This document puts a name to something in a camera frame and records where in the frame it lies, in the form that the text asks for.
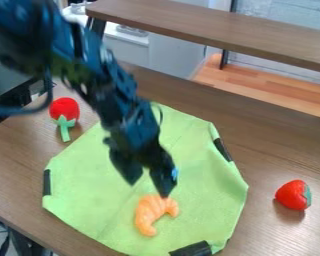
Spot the orange toy croissant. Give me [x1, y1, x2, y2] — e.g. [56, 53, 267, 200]
[133, 194, 181, 238]

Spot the red toy strawberry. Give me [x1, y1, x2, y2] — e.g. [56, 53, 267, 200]
[273, 179, 313, 212]

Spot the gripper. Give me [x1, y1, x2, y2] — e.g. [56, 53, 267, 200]
[95, 97, 181, 199]

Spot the red plush toy with green stem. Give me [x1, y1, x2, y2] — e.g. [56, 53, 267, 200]
[47, 96, 82, 144]

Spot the wooden table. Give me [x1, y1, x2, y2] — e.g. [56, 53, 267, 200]
[83, 0, 320, 76]

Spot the green cloth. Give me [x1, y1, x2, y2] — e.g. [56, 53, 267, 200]
[41, 101, 251, 256]

